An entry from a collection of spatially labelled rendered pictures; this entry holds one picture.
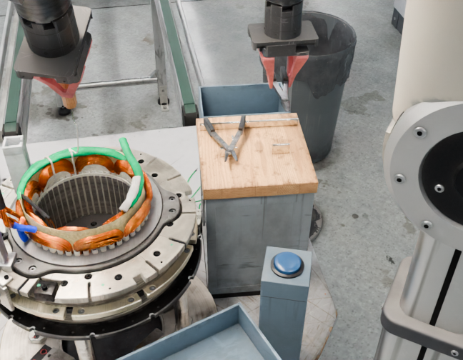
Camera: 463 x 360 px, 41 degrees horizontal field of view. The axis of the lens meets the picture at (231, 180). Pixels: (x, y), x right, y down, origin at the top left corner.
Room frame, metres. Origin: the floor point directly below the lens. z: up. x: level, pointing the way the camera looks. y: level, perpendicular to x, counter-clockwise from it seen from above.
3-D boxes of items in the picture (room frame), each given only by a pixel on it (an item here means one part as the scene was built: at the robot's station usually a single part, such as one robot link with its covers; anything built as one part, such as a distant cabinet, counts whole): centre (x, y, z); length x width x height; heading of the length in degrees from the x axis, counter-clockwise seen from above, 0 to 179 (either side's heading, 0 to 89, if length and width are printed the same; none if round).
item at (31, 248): (0.67, 0.21, 1.05); 0.22 x 0.22 x 0.12
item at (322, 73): (2.24, -0.30, 0.39); 0.39 x 0.39 x 0.35
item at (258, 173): (0.86, -0.04, 1.05); 0.20 x 0.19 x 0.02; 6
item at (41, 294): (0.52, 0.24, 1.09); 0.03 x 0.02 x 0.02; 83
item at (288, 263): (0.62, -0.08, 1.04); 0.04 x 0.04 x 0.01
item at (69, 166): (0.72, 0.27, 1.12); 0.05 x 0.04 x 0.04; 96
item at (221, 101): (1.01, -0.02, 0.92); 0.17 x 0.11 x 0.28; 96
